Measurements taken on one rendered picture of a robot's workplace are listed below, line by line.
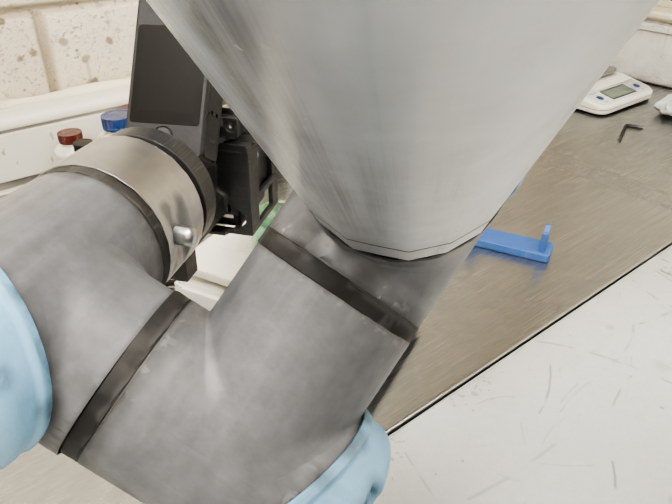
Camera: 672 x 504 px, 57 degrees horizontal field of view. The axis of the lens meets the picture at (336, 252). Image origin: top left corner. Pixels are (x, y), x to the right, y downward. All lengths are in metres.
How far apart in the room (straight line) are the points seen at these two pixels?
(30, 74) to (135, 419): 0.79
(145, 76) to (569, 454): 0.41
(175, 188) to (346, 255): 0.11
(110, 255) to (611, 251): 0.66
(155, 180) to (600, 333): 0.49
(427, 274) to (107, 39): 0.82
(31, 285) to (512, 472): 0.39
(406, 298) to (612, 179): 0.80
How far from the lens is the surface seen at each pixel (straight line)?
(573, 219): 0.87
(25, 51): 0.98
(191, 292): 0.58
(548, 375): 0.61
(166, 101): 0.35
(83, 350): 0.23
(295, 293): 0.22
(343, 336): 0.22
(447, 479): 0.51
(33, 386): 0.23
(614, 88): 1.35
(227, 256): 0.58
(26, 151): 0.96
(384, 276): 0.22
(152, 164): 0.31
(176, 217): 0.30
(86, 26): 1.00
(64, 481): 0.54
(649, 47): 1.50
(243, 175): 0.38
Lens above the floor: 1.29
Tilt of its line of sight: 32 degrees down
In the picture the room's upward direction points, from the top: 1 degrees clockwise
